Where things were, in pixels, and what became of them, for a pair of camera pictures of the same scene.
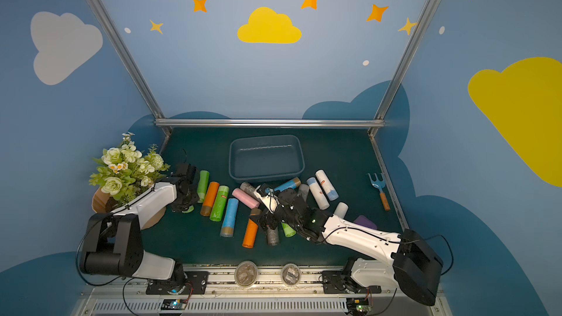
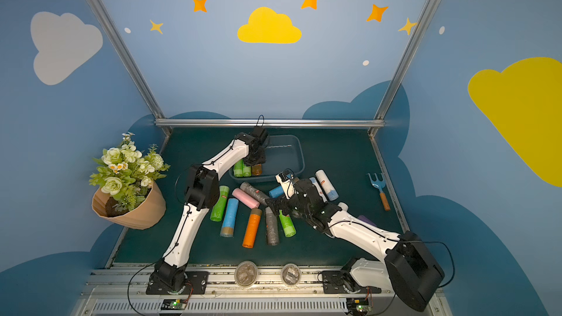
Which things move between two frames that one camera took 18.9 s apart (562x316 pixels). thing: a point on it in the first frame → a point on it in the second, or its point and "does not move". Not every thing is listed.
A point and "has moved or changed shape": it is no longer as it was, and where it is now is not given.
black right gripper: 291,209 → 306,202
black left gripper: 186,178 → 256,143
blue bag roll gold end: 228,222 does not move
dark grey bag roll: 249,189 does not move
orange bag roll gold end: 210,198 has moved or changed shape
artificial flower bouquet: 122,173 does not move
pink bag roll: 246,199 does not move
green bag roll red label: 219,202 does not move
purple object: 362,219 does not move
